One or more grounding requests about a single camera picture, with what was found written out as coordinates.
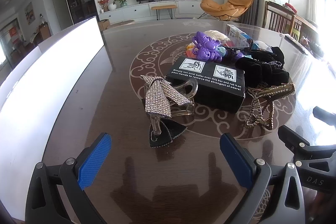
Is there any gold pearl hair claw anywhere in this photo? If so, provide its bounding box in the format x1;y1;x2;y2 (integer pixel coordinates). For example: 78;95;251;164
244;83;295;130

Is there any black velvet cloth bundle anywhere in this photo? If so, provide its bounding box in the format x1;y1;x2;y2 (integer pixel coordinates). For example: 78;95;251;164
225;47;289;88

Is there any black printed soap box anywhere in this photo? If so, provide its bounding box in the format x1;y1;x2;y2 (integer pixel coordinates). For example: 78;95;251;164
166;56;245;113

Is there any blue white medicine box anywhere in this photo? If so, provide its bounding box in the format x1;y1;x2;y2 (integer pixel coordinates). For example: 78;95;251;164
226;24;252;48

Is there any purple toy wand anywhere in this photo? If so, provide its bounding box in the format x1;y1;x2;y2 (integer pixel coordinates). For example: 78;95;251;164
192;31;245;63

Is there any cream knitted pouch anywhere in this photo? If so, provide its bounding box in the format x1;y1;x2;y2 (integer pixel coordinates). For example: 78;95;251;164
205;30;230;44

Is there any silver rhinestone bow hair clip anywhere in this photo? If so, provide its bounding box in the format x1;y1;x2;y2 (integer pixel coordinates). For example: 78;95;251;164
141;75;198;136

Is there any white cardboard sorting box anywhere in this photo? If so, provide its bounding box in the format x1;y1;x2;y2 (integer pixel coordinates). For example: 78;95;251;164
1;18;104;220

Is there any wooden dining chair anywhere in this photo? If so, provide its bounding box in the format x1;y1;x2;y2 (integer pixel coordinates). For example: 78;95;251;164
262;1;296;34

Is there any black velvet bow clip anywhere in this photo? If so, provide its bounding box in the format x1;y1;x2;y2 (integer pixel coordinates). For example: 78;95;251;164
149;119;187;148

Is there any orange lounge chair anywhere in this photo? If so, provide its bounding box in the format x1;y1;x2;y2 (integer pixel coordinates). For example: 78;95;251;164
200;0;254;21

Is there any white tv cabinet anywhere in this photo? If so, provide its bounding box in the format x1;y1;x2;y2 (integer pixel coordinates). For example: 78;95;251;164
98;0;203;24

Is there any small wooden bench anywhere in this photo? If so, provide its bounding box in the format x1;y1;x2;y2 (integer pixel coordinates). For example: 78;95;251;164
151;5;178;20

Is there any brown cardboard box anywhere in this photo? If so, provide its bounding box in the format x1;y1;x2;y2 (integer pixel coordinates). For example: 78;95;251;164
98;19;110;32

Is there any red flower vase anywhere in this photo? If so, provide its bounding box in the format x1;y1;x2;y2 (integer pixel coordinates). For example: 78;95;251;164
97;0;110;12

